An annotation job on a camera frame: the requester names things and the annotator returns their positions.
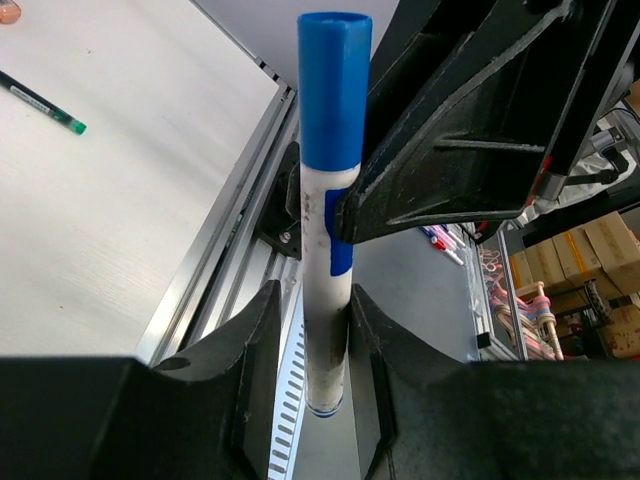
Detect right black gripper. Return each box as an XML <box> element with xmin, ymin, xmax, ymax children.
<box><xmin>332</xmin><ymin>0</ymin><xmax>640</xmax><ymax>246</ymax></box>

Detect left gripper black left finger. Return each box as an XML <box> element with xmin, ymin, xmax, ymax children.
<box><xmin>1</xmin><ymin>280</ymin><xmax>281</xmax><ymax>479</ymax></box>

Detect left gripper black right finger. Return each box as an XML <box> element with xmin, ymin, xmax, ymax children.
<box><xmin>349</xmin><ymin>286</ymin><xmax>639</xmax><ymax>479</ymax></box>

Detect white blue-capped pen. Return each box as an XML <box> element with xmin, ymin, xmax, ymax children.
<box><xmin>300</xmin><ymin>164</ymin><xmax>359</xmax><ymax>418</ymax></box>

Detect black green-tipped pen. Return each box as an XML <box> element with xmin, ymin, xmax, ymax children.
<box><xmin>0</xmin><ymin>71</ymin><xmax>87</xmax><ymax>135</ymax></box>

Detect grey orange-tipped marker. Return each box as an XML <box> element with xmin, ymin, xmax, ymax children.
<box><xmin>0</xmin><ymin>0</ymin><xmax>22</xmax><ymax>25</ymax></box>

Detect small blue pen cap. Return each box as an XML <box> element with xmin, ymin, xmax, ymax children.
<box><xmin>297</xmin><ymin>12</ymin><xmax>373</xmax><ymax>172</ymax></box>

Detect pens on floor outside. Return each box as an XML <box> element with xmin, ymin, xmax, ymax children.
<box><xmin>420</xmin><ymin>225</ymin><xmax>465</xmax><ymax>266</ymax></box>

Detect cardboard boxes in background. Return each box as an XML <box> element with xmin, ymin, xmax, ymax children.
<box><xmin>509</xmin><ymin>212</ymin><xmax>639</xmax><ymax>360</ymax></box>

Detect white slotted cable duct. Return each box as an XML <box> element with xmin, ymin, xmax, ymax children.
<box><xmin>267</xmin><ymin>318</ymin><xmax>305</xmax><ymax>480</ymax></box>

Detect aluminium front rail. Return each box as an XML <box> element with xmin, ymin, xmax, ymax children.
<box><xmin>135</xmin><ymin>81</ymin><xmax>297</xmax><ymax>366</ymax></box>

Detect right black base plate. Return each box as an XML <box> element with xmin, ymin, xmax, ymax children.
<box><xmin>256</xmin><ymin>141</ymin><xmax>302</xmax><ymax>260</ymax></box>

